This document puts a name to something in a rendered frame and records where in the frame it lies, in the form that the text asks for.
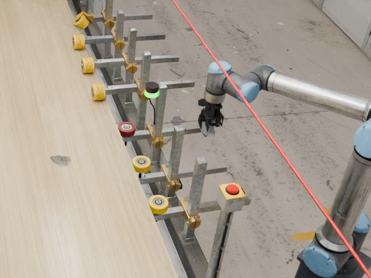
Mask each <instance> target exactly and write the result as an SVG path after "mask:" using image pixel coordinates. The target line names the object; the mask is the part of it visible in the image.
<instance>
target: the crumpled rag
mask: <svg viewBox="0 0 371 278"><path fill-rule="evenodd" d="M50 158H51V159H52V162H54V163H57V164H58V165H59V166H61V167H64V166H68V162H69V161H71V159H70V157H69V156H60V155H59V154H58V155H57V156H51V157H50Z"/></svg>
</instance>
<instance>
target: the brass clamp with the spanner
mask: <svg viewBox="0 0 371 278"><path fill-rule="evenodd" d="M146 130H148V131H149V133H150V138H149V140H150V142H151V144H152V146H153V147H155V148H157V149H160V148H162V147H163V146H164V141H163V136H162V137H154V136H153V133H152V130H153V126H150V124H146Z"/></svg>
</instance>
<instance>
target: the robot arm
mask: <svg viewBox="0 0 371 278"><path fill-rule="evenodd" d="M219 63H220V64H221V65H222V67H223V68H224V70H225V71H226V73H227V74H228V75H229V77H230V78H231V79H232V81H233V82H234V84H235V85H236V87H237V88H238V89H239V91H240V92H241V94H242V95H243V96H244V97H245V99H246V100H247V102H248V103H251V102H253V100H254V99H256V97H257V96H258V93H259V91H260V90H266V91H268V92H273V93H276V94H279V95H282V96H285V97H288V98H291V99H295V100H298V101H301V102H303V103H307V104H310V105H313V106H316V107H318V108H322V109H325V110H328V111H331V112H333V113H336V114H340V115H343V116H346V117H349V118H351V119H355V120H358V121H361V122H364V123H363V124H362V125H361V126H360V127H359V128H358V130H357V131H356V133H355V134H354V138H353V143H354V148H353V152H352V155H351V157H350V159H349V162H348V165H347V168H346V170H345V172H344V175H343V177H342V180H341V183H340V185H339V187H338V190H337V193H336V196H335V198H334V200H333V203H332V206H331V208H330V211H329V213H328V215H329V216H330V217H331V219H332V220H333V222H334V223H335V225H336V226H337V227H338V229H339V230H340V231H341V233H342V234H343V236H344V237H345V238H346V240H347V242H348V243H349V244H350V246H351V247H352V248H353V250H354V251H355V252H356V254H357V255H358V253H359V251H360V249H361V247H362V244H363V242H364V240H365V238H366V236H367V234H368V232H369V230H370V219H369V217H368V216H367V215H366V214H365V213H364V212H362V210H363V208H364V205H365V203H366V201H367V199H368V196H369V194H370V192H371V100H369V99H366V98H362V97H359V96H356V95H353V94H349V93H346V92H342V91H340V90H336V89H333V88H329V87H326V86H323V85H320V84H316V83H313V82H309V81H306V80H303V79H300V78H296V77H293V76H290V75H287V74H284V73H280V72H278V71H276V70H275V68H274V67H273V66H271V65H269V64H263V65H260V66H258V67H256V68H255V69H253V70H251V71H249V72H248V73H246V74H244V75H243V76H241V75H239V74H237V73H235V72H234V71H232V70H231V69H232V67H231V65H230V64H229V63H228V62H225V61H219ZM226 93H227V94H229V95H230V96H232V97H234V98H236V99H238V100H239V101H240V102H243V103H244V101H243V100H242V98H241V97H240V96H239V94H238V93H237V91H236V90H235V89H234V87H233V86H232V84H231V83H230V81H229V80H228V79H227V77H226V76H225V75H224V73H223V71H222V70H221V69H220V67H219V66H218V64H217V63H216V62H212V63H211V64H210V65H209V69H208V76H207V80H206V86H205V91H204V98H203V99H200V100H198V105H200V106H205V108H203V110H201V113H200V114H199V118H198V124H199V127H200V129H201V132H202V134H203V135H204V137H207V136H208V135H209V134H210V133H212V134H213V135H215V129H214V126H215V127H220V125H221V126H222V123H223V119H224V116H223V115H222V113H221V112H220V109H222V105H221V104H222V103H223V102H224V100H225V96H226ZM221 118H222V123H221ZM358 257H359V255H358ZM303 259H304V262H305V264H306V266H307V267H309V269H310V270H311V271H312V272H313V273H314V274H316V275H318V276H321V277H325V278H328V277H332V276H333V275H334V274H335V275H349V274H352V273H353V272H355V270H356V269H357V267H358V262H357V261H356V259H355V258H354V256H353V255H352V253H351V252H350V251H349V249H348V248H347V247H346V245H345V244H344V242H343V241H342V239H341V238H340V237H339V235H338V234H337V232H336V231H335V230H334V228H333V227H332V226H331V224H330V223H329V221H328V220H327V219H326V221H325V223H324V224H322V225H320V226H319V227H318V228H317V230H316V233H315V235H314V238H313V240H312V242H311V243H310V244H309V245H308V246H307V247H306V248H305V250H304V252H303Z"/></svg>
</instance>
